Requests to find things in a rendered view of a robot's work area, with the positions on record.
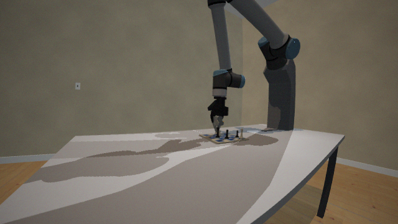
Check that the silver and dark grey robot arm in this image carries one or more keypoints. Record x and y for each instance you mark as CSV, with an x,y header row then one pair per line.
x,y
273,39

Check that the blue and tan chessboard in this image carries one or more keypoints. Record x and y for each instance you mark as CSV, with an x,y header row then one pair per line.
x,y
221,140

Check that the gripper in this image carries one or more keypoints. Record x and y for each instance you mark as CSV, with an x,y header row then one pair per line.
x,y
215,112

